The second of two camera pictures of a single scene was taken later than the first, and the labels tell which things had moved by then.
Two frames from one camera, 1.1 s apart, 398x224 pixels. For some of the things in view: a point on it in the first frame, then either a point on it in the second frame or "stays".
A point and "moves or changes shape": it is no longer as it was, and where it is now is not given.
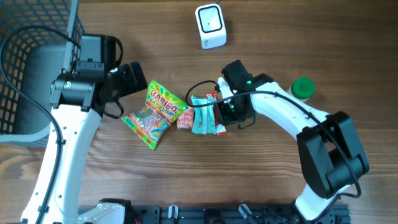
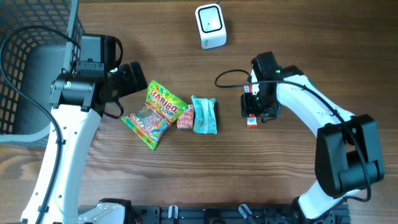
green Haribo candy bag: x=150 y=122 stays
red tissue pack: x=185 y=121 stays
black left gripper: x=132 y=78 stays
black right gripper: x=229 y=111 → x=249 y=106
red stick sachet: x=220 y=129 moves or changes shape
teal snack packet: x=204 y=120 stays
